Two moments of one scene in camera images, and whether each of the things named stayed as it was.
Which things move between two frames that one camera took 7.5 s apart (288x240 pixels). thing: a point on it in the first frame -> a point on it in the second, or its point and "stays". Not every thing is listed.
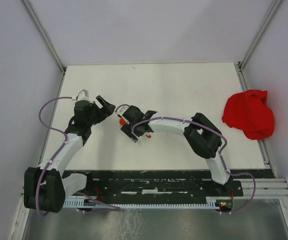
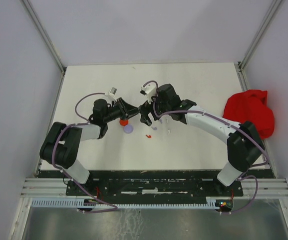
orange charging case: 122,122 stays
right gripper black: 126,129 -> 144,109
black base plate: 157,185 stays
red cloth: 248,111 stays
